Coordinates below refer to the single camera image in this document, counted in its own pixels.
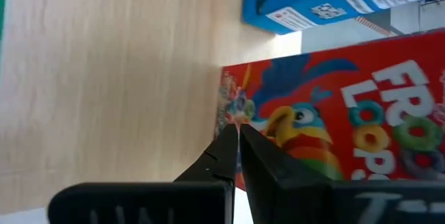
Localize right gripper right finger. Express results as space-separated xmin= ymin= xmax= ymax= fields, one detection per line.
xmin=239 ymin=122 xmax=445 ymax=224

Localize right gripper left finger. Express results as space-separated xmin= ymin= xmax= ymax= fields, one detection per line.
xmin=47 ymin=123 xmax=240 ymax=224

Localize red Froot Loops cereal box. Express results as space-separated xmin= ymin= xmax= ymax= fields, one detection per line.
xmin=214 ymin=29 xmax=445 ymax=192

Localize blue Rice Krispies cereal box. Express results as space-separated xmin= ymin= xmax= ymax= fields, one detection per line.
xmin=242 ymin=0 xmax=445 ymax=36

